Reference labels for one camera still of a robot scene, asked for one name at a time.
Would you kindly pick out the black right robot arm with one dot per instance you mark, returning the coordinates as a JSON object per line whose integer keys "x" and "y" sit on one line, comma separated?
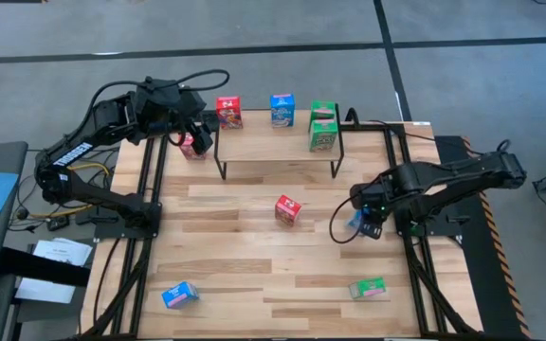
{"x": 458, "y": 177}

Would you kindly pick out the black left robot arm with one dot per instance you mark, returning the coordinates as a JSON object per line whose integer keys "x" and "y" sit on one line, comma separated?
{"x": 107, "y": 113}

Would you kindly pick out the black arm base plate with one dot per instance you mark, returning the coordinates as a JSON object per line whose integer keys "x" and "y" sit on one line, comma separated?
{"x": 112, "y": 232}
{"x": 439, "y": 229}

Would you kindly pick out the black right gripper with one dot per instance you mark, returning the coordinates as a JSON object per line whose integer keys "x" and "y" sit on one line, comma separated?
{"x": 375, "y": 192}

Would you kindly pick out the black power adapter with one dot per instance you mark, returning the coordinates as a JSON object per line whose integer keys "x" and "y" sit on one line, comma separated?
{"x": 58, "y": 222}

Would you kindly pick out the white paper sheet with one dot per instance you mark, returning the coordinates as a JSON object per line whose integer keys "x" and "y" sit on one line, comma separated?
{"x": 62, "y": 251}
{"x": 45, "y": 290}

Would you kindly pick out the blue Rice Krispies cereal box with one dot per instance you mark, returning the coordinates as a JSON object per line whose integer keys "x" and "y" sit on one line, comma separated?
{"x": 282, "y": 111}
{"x": 179, "y": 294}
{"x": 354, "y": 221}

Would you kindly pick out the red Froot Loops cereal box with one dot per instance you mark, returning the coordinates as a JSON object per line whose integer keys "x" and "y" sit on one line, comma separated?
{"x": 187, "y": 150}
{"x": 229, "y": 111}
{"x": 287, "y": 208}

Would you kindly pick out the black curved bracket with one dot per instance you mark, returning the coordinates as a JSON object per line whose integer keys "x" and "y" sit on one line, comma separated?
{"x": 349, "y": 116}

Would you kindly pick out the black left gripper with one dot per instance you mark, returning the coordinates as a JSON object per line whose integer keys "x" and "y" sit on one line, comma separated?
{"x": 178, "y": 106}

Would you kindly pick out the green Apple Jacks cereal box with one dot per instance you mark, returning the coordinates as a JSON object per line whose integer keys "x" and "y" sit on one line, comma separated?
{"x": 322, "y": 108}
{"x": 368, "y": 287}
{"x": 322, "y": 137}

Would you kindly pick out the wooden shelf black metal frame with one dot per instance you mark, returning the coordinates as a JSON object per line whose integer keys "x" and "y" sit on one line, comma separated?
{"x": 263, "y": 142}

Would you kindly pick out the black hazard-striped floor mat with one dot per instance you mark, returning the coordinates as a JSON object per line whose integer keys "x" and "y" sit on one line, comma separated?
{"x": 486, "y": 284}

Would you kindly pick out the black aluminium table frame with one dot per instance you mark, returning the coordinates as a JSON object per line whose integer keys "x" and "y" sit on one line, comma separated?
{"x": 372, "y": 126}

